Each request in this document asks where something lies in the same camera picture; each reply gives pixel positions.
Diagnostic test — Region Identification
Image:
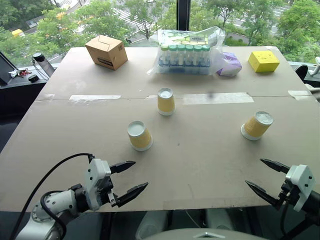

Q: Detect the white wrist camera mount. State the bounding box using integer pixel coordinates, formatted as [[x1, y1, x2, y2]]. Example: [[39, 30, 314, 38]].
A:
[[284, 164, 317, 213], [84, 158, 112, 211]]

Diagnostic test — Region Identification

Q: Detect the black side desk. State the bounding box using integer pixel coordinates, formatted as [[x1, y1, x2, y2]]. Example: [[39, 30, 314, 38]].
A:
[[0, 61, 60, 121]]

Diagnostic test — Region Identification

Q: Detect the brown cardboard box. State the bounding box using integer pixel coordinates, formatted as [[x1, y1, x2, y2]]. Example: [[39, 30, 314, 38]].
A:
[[84, 34, 129, 71]]

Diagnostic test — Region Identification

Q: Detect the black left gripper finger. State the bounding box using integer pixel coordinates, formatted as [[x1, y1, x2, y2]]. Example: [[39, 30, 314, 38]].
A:
[[109, 160, 137, 175], [116, 182, 149, 208]]

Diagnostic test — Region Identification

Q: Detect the white rounded shape under table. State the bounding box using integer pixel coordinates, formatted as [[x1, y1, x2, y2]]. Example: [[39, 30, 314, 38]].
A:
[[204, 208, 236, 231], [135, 209, 174, 240]]

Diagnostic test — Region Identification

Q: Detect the white object with black chair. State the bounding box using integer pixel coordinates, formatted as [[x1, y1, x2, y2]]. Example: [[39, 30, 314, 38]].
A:
[[294, 56, 320, 82]]

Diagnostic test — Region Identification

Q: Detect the plastic bag of capped tubes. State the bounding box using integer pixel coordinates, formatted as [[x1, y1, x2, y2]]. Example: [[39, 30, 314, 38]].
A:
[[146, 25, 227, 76]]

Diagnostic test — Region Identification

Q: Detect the black window pillar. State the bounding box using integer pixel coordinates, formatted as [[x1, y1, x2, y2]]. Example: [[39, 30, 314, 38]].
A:
[[176, 0, 192, 32]]

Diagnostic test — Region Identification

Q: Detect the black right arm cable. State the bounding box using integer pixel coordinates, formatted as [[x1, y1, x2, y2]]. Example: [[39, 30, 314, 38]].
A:
[[279, 199, 292, 238]]

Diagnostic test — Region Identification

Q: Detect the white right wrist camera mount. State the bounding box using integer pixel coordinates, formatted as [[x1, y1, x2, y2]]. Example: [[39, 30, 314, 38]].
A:
[[284, 164, 317, 213]]

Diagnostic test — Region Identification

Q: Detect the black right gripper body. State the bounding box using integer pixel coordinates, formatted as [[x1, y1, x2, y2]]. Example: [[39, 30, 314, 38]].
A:
[[275, 181, 301, 211]]

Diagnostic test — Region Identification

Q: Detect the purple and white soft pack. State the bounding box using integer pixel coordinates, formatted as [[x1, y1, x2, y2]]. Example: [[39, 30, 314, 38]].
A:
[[216, 51, 243, 77]]

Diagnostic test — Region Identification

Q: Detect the yellow ribbed paper cup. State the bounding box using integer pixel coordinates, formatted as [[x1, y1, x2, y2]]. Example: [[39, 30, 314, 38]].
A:
[[127, 120, 154, 152], [240, 111, 274, 141], [157, 87, 175, 116]]

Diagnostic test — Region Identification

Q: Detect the clear tape strip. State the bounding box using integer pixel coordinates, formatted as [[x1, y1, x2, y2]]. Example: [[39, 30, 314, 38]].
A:
[[183, 92, 255, 106], [69, 94, 122, 102], [287, 89, 313, 101]]

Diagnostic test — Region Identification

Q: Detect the grey rounded robot body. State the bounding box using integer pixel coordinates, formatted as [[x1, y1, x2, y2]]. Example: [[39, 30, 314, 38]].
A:
[[149, 226, 272, 240]]

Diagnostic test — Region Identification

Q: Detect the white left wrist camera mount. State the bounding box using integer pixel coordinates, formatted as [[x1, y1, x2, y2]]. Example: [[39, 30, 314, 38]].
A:
[[84, 158, 112, 211]]

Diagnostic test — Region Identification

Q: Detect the yellow box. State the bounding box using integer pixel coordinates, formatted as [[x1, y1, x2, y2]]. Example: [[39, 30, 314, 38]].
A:
[[247, 50, 281, 73]]

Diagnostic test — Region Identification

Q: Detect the black cylinder device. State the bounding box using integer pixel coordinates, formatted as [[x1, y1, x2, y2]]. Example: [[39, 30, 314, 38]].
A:
[[31, 52, 46, 64]]

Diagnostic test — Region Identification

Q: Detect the dark monitor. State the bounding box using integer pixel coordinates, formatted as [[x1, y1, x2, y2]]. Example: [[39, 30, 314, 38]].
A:
[[0, 51, 18, 86]]

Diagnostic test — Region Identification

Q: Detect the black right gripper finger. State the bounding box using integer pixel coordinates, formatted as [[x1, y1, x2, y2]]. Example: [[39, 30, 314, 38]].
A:
[[244, 179, 280, 209], [259, 158, 291, 174]]

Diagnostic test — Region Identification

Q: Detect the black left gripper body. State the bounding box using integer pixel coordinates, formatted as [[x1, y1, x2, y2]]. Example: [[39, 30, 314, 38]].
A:
[[98, 174, 121, 208]]

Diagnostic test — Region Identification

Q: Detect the bunch of keys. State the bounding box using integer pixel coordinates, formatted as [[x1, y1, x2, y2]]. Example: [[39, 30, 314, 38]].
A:
[[8, 68, 33, 79]]

